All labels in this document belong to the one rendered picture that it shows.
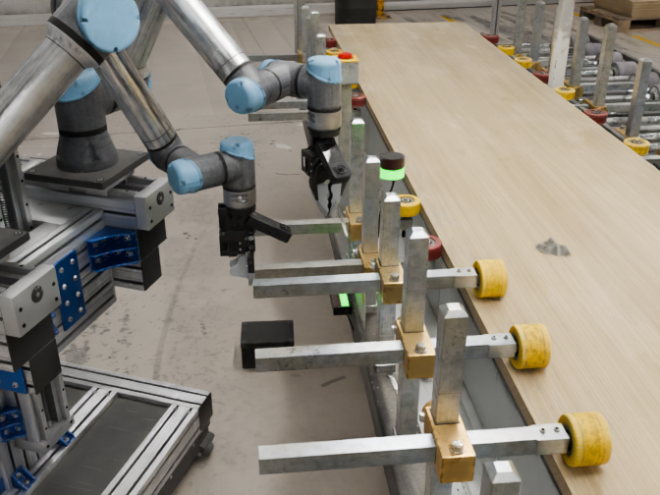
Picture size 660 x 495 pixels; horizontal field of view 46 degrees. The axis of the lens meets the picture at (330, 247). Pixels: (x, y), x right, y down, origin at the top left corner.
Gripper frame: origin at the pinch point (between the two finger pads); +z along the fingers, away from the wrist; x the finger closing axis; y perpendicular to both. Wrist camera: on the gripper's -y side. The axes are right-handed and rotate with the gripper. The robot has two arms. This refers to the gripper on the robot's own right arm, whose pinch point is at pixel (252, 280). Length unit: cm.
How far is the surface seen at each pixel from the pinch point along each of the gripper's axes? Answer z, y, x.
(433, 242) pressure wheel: -8.2, -43.6, 0.2
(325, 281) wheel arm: -13.6, -14.8, 26.1
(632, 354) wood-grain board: -8, -70, 49
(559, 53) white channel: -21, -125, -134
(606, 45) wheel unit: -27, -136, -119
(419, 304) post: -20, -29, 48
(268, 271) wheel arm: -2.9, -3.8, 1.5
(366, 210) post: -16.1, -27.5, -2.2
